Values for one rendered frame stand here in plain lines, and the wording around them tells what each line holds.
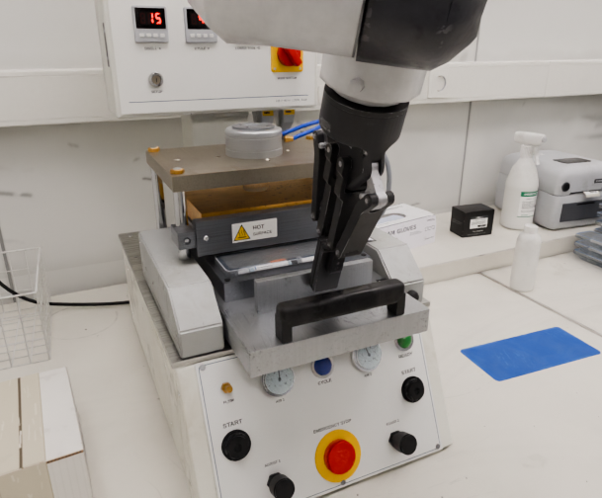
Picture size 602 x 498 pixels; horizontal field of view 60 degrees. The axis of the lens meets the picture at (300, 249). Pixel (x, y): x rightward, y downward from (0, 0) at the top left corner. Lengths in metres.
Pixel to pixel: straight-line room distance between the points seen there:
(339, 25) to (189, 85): 0.55
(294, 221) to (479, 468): 0.39
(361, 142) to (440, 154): 1.10
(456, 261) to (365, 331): 0.68
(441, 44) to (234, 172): 0.38
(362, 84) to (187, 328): 0.32
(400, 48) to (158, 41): 0.55
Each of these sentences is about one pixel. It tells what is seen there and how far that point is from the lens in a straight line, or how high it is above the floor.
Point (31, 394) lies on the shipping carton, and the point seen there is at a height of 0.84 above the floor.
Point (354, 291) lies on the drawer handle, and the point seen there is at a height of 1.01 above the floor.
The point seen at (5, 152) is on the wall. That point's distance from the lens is 1.18.
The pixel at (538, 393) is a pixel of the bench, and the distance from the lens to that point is 0.91.
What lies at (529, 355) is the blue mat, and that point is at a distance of 1.01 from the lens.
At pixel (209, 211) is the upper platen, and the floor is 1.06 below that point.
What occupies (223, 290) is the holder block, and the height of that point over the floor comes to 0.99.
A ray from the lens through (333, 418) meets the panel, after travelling 0.67.
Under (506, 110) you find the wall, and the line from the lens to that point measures 1.69.
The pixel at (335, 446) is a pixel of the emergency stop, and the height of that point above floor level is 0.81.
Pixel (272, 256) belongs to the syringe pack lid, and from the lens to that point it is 0.66.
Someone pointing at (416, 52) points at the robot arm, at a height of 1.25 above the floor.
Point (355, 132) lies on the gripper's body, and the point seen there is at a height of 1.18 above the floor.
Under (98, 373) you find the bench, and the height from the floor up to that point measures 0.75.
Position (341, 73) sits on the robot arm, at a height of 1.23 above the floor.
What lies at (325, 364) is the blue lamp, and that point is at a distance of 0.64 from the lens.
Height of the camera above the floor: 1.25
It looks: 21 degrees down
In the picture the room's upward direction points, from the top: straight up
